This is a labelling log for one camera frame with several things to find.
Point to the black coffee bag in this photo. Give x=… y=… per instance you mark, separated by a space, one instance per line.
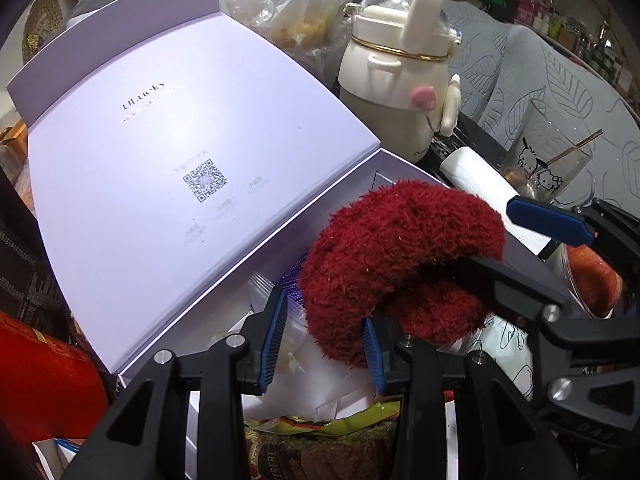
x=25 y=270

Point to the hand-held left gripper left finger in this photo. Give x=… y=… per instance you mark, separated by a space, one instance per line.
x=272 y=340

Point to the red container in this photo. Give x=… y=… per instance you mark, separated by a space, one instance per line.
x=45 y=380

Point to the white cloth roll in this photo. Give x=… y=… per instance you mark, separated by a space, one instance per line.
x=492 y=190

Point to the row of small bottles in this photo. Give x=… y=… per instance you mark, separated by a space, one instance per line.
x=590 y=35

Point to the lavender gift box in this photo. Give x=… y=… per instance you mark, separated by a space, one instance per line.
x=150 y=185

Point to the green snack packet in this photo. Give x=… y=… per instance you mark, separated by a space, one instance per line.
x=320 y=452

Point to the white green-print soft packet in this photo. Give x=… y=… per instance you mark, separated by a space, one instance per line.
x=505 y=355

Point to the red fuzzy sock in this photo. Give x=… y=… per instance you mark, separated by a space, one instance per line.
x=400 y=260

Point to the metal spoon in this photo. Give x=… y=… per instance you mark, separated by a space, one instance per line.
x=580 y=145

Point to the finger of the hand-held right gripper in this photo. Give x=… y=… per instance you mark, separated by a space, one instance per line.
x=545 y=222
x=515 y=290

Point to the cream cartoon water bottle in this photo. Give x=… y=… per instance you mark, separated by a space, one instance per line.
x=395 y=75

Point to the blue white small box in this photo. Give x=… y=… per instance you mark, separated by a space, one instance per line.
x=67 y=452

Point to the glass mug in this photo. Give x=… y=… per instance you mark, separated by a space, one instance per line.
x=545 y=160

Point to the clear plastic bag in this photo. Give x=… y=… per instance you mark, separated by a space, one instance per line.
x=305 y=360

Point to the woven straw fan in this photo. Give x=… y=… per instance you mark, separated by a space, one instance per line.
x=42 y=20

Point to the grey leaf-pattern chair cover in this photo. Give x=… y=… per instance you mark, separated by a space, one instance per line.
x=475 y=25
x=550 y=85

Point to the red apple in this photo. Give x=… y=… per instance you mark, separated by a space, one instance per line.
x=595 y=275

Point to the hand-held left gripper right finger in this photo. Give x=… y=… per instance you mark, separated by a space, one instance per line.
x=372 y=360

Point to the plastic bag of food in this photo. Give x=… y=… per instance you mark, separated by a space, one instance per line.
x=295 y=5

